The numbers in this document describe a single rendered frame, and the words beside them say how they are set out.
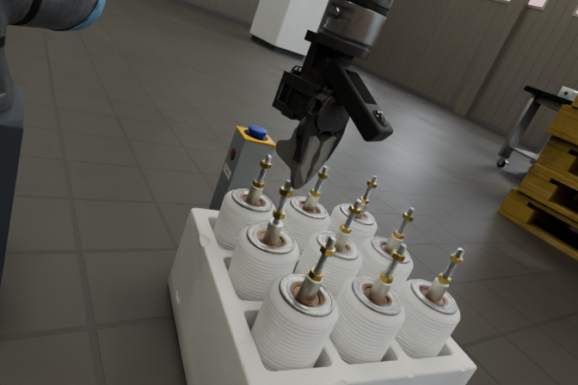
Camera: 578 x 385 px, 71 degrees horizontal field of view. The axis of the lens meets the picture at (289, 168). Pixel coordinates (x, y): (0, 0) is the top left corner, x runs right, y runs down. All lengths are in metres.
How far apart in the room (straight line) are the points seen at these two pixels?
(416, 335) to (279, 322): 0.24
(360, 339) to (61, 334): 0.46
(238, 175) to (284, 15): 5.66
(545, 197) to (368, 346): 1.94
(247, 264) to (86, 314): 0.32
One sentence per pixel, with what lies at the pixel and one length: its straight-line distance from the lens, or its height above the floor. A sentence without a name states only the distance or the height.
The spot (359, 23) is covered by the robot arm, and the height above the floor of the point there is 0.58.
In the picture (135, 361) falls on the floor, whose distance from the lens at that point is 0.74.
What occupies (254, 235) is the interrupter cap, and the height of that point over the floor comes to 0.25.
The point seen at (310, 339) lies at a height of 0.22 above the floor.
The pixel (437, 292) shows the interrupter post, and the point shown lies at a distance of 0.69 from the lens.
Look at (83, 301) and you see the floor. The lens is 0.82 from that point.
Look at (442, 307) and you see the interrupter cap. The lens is 0.69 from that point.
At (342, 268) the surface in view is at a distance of 0.66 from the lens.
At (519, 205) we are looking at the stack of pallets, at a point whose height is 0.09.
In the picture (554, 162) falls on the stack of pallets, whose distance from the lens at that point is 2.52.
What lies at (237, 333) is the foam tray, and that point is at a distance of 0.56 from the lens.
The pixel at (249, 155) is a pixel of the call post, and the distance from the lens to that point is 0.83.
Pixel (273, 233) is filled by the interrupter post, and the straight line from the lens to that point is 0.61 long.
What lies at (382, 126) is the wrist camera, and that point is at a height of 0.48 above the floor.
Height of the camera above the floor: 0.56
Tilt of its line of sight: 19 degrees down
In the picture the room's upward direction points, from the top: 22 degrees clockwise
